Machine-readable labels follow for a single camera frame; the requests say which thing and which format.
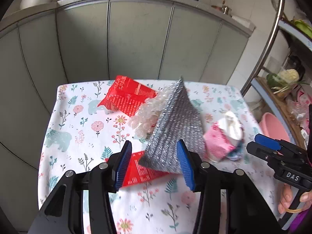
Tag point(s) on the pink plastic basin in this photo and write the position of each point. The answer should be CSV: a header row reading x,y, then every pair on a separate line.
x,y
270,124

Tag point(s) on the metal strainer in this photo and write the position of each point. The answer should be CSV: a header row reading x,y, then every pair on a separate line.
x,y
274,1

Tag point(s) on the red snack packet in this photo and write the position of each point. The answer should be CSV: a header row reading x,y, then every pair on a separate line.
x,y
124,95
139,173

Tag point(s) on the silver bubble mailer bag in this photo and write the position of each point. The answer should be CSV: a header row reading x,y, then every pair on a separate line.
x,y
173,126

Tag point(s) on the person's right hand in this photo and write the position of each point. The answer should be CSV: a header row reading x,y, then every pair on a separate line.
x,y
285,199

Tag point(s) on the green pepper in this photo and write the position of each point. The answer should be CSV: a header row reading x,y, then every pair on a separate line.
x,y
271,79

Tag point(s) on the cauliflower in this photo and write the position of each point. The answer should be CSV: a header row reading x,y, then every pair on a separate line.
x,y
288,75

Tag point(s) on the metal shelf rack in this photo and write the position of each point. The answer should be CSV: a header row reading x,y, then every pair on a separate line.
x,y
275,102

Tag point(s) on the pink white packet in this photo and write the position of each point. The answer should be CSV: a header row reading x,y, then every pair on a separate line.
x,y
217,141

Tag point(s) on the green onions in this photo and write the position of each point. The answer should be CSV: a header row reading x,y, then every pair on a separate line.
x,y
282,89

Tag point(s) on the black appliance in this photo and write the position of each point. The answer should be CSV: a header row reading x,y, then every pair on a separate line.
x,y
295,63

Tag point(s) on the green colander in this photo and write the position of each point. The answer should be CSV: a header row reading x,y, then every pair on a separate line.
x,y
303,26

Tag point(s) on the clear bubble wrap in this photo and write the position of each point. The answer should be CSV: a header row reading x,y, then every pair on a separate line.
x,y
143,119

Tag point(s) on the grey kitchen cabinet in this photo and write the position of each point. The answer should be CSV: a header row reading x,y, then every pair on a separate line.
x,y
121,41

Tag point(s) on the floral bear print tablecloth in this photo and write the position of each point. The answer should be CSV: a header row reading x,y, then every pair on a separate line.
x,y
80,131

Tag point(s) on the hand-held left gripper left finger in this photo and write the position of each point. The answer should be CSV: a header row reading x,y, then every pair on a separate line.
x,y
121,168

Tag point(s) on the clear plastic bag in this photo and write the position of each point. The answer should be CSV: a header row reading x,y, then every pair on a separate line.
x,y
297,109

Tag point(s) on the person's right forearm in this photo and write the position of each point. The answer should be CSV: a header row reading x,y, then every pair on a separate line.
x,y
302,220

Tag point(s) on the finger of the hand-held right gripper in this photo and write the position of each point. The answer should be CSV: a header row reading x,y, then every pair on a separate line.
x,y
258,151
267,141

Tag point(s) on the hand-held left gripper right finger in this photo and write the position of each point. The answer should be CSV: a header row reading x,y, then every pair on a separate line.
x,y
186,168

